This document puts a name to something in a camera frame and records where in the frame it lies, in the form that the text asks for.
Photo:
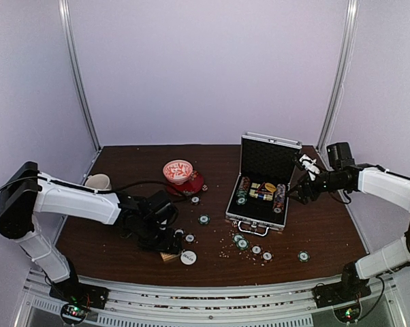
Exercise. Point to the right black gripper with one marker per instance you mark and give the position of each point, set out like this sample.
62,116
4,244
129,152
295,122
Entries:
305,183

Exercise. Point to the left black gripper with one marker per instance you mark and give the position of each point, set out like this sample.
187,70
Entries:
166,245

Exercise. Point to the red playing card box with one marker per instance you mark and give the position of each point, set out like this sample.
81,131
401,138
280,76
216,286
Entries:
168,257

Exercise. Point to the green 20 chip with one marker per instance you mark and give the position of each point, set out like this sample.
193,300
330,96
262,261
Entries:
204,219

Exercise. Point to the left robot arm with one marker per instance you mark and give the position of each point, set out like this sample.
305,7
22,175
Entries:
29,192

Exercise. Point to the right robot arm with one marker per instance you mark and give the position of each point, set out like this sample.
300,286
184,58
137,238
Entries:
379,203

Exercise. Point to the chip stack right in case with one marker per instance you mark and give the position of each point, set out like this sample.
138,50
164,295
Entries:
279,199

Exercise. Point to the chip stack in case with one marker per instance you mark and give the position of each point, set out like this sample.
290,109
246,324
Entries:
243,190
279,199

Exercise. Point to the black white chip right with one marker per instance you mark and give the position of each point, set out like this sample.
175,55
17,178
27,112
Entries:
190,238

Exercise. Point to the gold card decks in case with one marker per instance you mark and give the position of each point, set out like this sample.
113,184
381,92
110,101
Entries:
262,191

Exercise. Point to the white dealer button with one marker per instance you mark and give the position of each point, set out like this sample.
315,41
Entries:
188,257

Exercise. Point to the aluminium poker case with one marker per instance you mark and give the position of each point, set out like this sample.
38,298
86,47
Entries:
259,200

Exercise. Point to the black 100 chip near saucer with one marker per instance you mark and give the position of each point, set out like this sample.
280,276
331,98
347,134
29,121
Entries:
195,200

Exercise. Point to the chip stack left in case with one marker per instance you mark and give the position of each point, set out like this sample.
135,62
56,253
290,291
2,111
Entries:
243,190

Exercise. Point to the red floral saucer plate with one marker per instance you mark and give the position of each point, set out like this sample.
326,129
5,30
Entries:
190,187

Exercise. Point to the black orange chip front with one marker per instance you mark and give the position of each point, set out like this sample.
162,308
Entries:
267,256

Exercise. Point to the black white chip front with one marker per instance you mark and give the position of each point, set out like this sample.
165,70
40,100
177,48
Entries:
256,250

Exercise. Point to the white orange patterned bowl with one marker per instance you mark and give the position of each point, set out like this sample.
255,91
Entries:
178,171

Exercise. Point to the white floral ceramic mug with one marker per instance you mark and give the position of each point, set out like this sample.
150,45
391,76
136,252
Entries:
98,181

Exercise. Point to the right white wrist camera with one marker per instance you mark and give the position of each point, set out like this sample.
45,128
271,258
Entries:
309,165

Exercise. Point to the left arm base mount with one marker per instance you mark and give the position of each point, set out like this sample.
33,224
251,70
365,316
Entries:
79,299

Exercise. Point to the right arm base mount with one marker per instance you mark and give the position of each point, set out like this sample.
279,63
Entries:
344,296

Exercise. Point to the front aluminium rail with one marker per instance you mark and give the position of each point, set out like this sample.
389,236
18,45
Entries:
284,304

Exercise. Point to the right aluminium frame post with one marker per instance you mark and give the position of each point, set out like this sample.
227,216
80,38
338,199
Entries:
343,65

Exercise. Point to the aluminium frame post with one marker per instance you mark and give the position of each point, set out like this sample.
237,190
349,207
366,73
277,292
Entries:
78,82
343,65

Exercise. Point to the left aluminium frame post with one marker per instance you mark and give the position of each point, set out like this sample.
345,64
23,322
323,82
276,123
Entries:
78,82

